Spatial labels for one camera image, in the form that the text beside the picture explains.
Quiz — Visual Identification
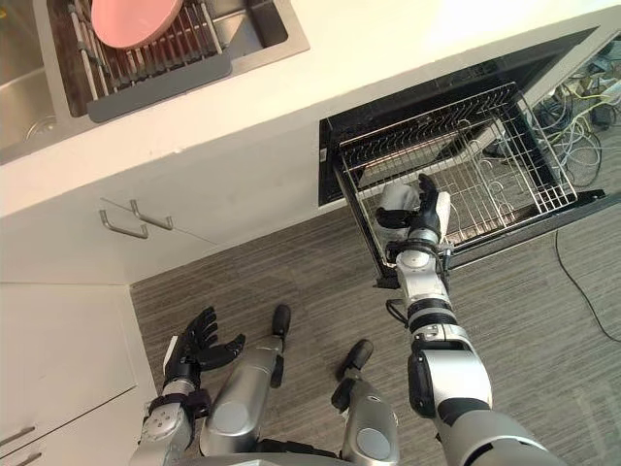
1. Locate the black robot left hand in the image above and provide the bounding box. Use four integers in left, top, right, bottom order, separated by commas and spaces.
161, 305, 247, 385

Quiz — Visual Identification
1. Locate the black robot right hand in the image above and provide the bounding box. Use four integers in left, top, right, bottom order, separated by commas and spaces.
376, 173, 454, 235

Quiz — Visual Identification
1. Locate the white cup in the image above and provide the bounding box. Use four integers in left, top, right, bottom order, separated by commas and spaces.
379, 182, 421, 243

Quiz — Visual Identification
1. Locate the black built-in dishwasher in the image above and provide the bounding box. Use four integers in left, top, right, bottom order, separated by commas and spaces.
317, 26, 607, 288

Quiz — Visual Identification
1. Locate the sink drain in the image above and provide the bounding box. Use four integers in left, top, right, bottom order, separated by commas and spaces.
26, 117, 58, 141

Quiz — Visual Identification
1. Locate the stainless steel sink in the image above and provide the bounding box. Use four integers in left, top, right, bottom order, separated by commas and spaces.
0, 0, 311, 167

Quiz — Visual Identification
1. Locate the silver robot left leg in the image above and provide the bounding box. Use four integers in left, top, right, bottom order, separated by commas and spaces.
198, 304, 293, 460

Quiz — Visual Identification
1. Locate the silver robot leg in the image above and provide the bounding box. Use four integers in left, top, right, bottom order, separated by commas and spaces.
198, 304, 293, 460
331, 339, 402, 466

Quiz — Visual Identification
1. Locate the white drawer cabinet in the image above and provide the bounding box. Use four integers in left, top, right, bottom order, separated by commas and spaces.
0, 283, 159, 466

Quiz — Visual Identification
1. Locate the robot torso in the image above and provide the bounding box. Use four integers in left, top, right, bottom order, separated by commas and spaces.
212, 438, 350, 466

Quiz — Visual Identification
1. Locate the silver robot right leg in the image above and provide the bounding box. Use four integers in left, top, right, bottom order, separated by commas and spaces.
331, 339, 402, 466

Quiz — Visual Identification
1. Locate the black power adapter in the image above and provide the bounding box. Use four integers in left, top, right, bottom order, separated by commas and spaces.
593, 103, 618, 132

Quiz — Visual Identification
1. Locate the roll-up dish drying rack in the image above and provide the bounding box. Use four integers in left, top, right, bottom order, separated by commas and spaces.
67, 0, 235, 123

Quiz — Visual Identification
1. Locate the pink plate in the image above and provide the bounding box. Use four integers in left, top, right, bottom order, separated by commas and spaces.
90, 0, 183, 50

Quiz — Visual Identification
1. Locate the wire dishwasher rack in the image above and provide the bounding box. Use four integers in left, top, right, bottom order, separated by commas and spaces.
337, 82, 579, 266

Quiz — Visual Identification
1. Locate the silver cabinet handle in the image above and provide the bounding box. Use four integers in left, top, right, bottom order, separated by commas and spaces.
130, 199, 174, 230
98, 209, 149, 240

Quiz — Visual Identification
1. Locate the black floor cable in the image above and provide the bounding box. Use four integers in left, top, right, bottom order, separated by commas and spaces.
554, 227, 621, 342

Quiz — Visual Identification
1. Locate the white cable tangle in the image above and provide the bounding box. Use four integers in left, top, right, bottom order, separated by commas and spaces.
531, 82, 604, 189

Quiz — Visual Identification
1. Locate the silver drawer handle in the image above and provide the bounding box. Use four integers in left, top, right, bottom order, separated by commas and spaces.
0, 450, 43, 466
0, 425, 38, 446

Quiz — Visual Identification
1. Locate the yellow cable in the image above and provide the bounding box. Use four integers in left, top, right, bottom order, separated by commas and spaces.
562, 77, 621, 106

